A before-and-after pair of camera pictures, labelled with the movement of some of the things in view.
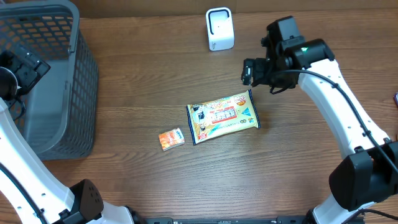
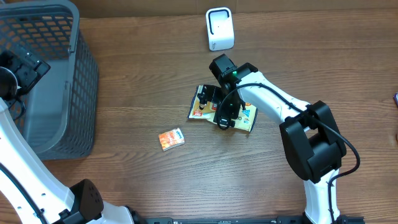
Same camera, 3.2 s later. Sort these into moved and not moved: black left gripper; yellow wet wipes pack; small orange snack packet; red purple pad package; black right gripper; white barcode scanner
Moved: black right gripper; yellow wet wipes pack
Not moved: white barcode scanner; small orange snack packet; black left gripper; red purple pad package
